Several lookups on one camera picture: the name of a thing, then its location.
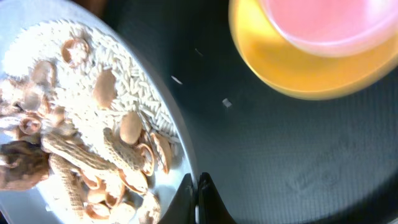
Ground grey round plate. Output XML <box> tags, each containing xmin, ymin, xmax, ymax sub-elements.
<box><xmin>1</xmin><ymin>1</ymin><xmax>195</xmax><ymax>223</ymax></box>

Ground pink cup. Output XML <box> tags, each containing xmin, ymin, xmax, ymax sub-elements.
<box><xmin>260</xmin><ymin>0</ymin><xmax>397</xmax><ymax>57</ymax></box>

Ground peanut shells and rice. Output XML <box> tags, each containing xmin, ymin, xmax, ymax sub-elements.
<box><xmin>1</xmin><ymin>21</ymin><xmax>180</xmax><ymax>223</ymax></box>

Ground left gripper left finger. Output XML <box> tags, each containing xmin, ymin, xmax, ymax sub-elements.
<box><xmin>158</xmin><ymin>174</ymin><xmax>196</xmax><ymax>224</ymax></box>

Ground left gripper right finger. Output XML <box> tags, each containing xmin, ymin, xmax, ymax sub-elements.
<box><xmin>198</xmin><ymin>172</ymin><xmax>236</xmax><ymax>224</ymax></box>

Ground yellow bowl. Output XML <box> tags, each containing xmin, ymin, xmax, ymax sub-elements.
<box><xmin>228</xmin><ymin>0</ymin><xmax>397</xmax><ymax>100</ymax></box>

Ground round black serving tray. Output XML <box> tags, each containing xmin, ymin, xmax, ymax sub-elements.
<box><xmin>104</xmin><ymin>0</ymin><xmax>397</xmax><ymax>223</ymax></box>

